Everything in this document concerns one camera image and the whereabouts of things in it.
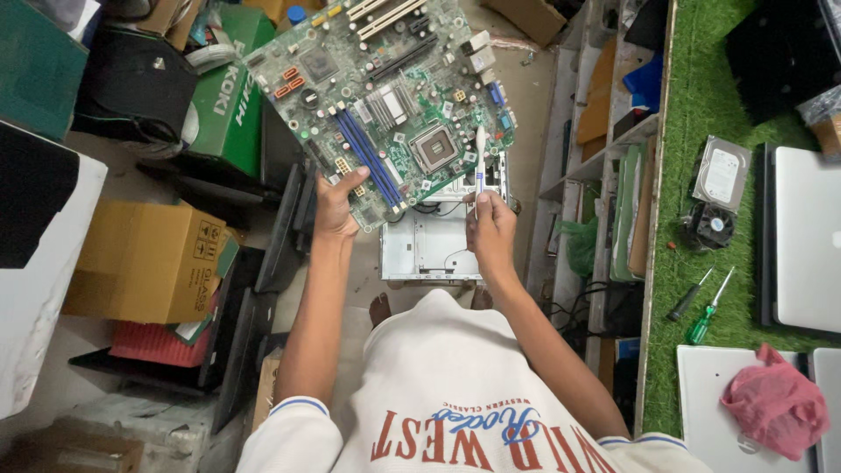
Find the white laptop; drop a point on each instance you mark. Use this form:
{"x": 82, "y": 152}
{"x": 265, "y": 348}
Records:
{"x": 713, "y": 407}

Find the black laptop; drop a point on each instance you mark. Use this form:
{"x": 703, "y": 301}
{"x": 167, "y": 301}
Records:
{"x": 782, "y": 56}

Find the person's left hand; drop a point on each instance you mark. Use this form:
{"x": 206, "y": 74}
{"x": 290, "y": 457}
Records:
{"x": 334, "y": 209}

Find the person's foot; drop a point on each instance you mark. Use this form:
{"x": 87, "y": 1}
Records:
{"x": 379, "y": 309}
{"x": 481, "y": 299}

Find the black cooling fan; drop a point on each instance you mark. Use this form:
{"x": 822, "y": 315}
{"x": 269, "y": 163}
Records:
{"x": 711, "y": 225}

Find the silver hard disk drive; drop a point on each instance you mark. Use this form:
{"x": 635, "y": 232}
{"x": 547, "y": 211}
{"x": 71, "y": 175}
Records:
{"x": 721, "y": 174}

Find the flat brown cardboard piece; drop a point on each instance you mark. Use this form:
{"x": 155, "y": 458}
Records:
{"x": 525, "y": 18}

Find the person's left foot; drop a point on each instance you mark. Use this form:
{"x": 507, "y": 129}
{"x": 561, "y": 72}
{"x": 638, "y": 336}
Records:
{"x": 379, "y": 309}

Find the green plastic bag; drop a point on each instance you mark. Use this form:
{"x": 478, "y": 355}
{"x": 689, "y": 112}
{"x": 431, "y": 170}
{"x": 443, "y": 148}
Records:
{"x": 578, "y": 244}

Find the silver laptop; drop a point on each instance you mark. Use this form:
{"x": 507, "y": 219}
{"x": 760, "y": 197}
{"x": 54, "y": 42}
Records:
{"x": 805, "y": 240}

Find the green artificial grass mat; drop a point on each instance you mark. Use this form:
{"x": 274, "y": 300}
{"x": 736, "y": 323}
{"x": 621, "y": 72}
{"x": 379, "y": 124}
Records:
{"x": 696, "y": 197}

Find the person's right foot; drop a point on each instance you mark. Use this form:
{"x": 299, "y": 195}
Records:
{"x": 481, "y": 299}

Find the grey metal computer case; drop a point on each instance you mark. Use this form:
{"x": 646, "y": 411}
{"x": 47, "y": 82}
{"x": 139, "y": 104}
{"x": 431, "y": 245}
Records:
{"x": 430, "y": 240}

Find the grey laptop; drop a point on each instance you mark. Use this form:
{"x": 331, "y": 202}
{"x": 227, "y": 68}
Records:
{"x": 829, "y": 407}

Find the person's right hand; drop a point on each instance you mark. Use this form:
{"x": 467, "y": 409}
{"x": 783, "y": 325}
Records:
{"x": 491, "y": 228}

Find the dark green box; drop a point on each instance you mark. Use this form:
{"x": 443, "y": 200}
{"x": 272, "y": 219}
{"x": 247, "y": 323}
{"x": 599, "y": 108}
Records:
{"x": 36, "y": 62}

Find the red ribbed panel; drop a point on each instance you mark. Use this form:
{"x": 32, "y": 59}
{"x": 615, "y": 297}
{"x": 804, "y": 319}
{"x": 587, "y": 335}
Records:
{"x": 157, "y": 345}

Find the white and black box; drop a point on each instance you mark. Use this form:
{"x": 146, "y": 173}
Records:
{"x": 39, "y": 263}

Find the green cardboard box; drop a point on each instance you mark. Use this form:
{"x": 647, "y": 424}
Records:
{"x": 230, "y": 98}

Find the wooden shelf rack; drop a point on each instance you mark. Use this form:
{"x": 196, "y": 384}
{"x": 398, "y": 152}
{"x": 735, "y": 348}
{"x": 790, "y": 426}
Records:
{"x": 601, "y": 177}

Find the brown cardboard box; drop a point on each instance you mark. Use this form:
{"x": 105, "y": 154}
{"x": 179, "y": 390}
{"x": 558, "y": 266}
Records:
{"x": 148, "y": 261}

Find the pink plastic bag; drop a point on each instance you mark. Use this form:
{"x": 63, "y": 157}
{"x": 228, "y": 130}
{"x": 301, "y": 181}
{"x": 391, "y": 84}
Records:
{"x": 775, "y": 402}

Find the white brush tool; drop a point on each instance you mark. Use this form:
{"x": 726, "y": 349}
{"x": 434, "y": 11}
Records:
{"x": 479, "y": 167}

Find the person's right fingers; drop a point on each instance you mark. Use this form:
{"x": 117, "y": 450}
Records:
{"x": 478, "y": 210}

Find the person's white printed shirt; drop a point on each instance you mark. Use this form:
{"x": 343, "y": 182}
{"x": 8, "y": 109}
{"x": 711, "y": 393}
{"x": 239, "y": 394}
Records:
{"x": 460, "y": 401}

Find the black bag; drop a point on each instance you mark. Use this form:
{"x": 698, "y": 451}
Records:
{"x": 135, "y": 85}

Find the green computer motherboard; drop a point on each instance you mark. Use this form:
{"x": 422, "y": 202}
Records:
{"x": 381, "y": 108}

